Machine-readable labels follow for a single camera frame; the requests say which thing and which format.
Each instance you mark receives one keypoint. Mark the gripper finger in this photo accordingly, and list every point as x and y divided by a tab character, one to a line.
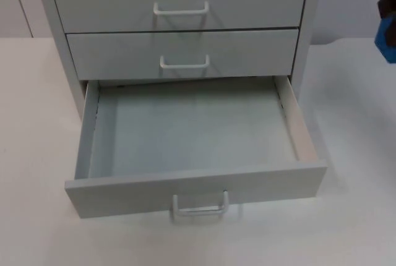
386	5

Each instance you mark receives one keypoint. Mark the grey drawer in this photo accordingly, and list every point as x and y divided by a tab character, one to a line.
191	130

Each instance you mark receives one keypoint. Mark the blue block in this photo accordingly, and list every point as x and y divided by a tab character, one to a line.
386	38

